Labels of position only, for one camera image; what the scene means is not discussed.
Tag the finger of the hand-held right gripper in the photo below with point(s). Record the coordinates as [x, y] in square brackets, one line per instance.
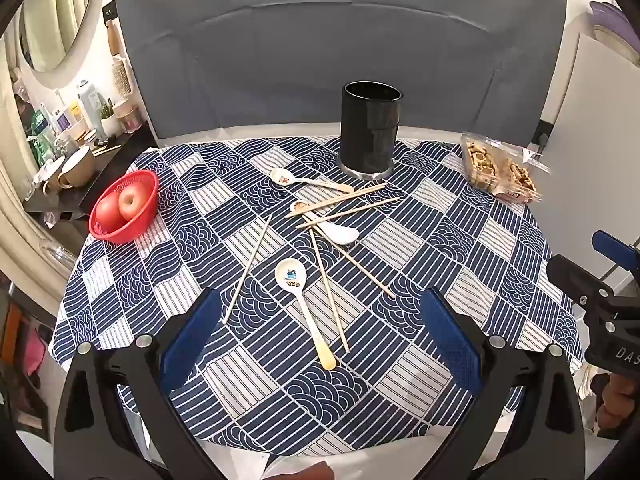
[575, 275]
[607, 245]

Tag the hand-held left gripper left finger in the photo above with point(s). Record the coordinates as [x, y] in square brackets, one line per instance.
[192, 340]

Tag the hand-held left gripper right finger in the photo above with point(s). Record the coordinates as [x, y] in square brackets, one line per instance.
[445, 340]

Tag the small white spoon red print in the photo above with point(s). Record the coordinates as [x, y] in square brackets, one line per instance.
[281, 177]

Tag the black cylindrical utensil holder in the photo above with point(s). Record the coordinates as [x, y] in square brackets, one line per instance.
[370, 130]

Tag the person's right hand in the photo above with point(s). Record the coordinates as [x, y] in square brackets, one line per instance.
[620, 402]

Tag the person's left hand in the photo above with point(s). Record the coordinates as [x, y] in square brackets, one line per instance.
[312, 472]

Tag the blue patterned tablecloth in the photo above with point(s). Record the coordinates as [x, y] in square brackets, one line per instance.
[425, 240]

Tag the red plastic basket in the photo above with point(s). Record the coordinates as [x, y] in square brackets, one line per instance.
[112, 232]

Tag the clear plastic box of biscuits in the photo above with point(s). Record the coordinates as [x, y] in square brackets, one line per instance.
[487, 165]

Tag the red apple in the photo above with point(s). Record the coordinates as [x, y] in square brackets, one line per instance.
[135, 200]
[107, 210]

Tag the clear glass jar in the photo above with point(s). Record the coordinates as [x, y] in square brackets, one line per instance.
[57, 255]

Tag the black side table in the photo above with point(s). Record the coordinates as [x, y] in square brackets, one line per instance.
[100, 180]

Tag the beige cup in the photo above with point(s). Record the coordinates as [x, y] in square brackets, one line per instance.
[80, 167]
[52, 172]

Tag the purple basket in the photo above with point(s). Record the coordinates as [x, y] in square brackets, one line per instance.
[612, 17]

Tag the pink jar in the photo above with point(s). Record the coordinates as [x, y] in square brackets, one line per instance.
[129, 117]

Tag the small potted plant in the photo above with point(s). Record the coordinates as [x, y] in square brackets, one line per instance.
[108, 122]

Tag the green packet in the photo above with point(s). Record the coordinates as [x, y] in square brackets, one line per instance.
[40, 140]

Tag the white bottle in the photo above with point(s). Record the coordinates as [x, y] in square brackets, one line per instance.
[89, 105]

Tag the woven wrapped bottle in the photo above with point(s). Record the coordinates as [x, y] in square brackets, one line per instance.
[121, 77]

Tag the grey backdrop cloth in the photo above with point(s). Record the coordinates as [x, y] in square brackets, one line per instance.
[300, 50]

